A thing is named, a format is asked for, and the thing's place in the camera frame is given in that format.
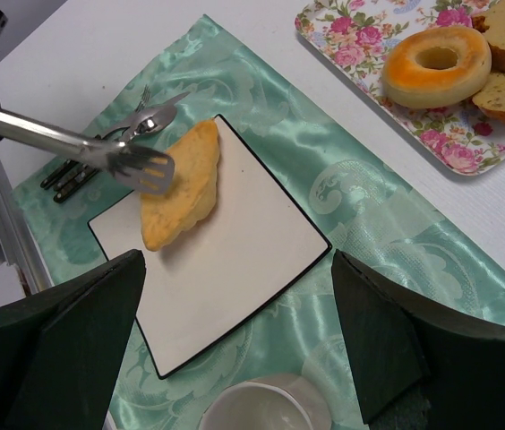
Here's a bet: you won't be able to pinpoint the floral rectangular tray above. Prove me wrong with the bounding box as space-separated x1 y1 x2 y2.
295 0 505 176

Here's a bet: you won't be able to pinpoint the pink mug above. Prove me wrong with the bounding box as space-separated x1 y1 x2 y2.
199 374 332 430

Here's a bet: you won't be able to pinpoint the orange ring donut bread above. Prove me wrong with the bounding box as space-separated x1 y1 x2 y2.
381 26 492 109

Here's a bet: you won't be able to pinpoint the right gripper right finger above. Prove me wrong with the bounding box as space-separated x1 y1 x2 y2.
331 251 505 429

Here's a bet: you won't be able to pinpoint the metal serving tongs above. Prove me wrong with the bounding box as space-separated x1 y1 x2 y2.
0 108 175 195

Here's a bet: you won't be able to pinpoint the fork with dark handle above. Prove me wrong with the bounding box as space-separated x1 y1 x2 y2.
39 84 153 189

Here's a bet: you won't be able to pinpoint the white square plate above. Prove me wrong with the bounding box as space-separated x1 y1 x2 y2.
87 113 333 381

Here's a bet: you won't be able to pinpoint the knife with dark handle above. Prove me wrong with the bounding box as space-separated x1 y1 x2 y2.
40 91 190 194

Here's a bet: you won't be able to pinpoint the green satin placemat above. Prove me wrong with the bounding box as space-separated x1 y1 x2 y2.
12 13 505 430

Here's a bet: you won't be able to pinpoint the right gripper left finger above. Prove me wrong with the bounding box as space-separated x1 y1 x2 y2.
0 250 146 429

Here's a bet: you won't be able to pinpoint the aluminium frame rail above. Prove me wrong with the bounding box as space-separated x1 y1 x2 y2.
0 160 53 294

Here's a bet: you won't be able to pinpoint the metal spoon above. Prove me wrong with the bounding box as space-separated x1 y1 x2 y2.
53 104 177 205

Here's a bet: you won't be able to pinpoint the long yellow bread loaf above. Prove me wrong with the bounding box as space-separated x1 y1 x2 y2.
140 119 220 252

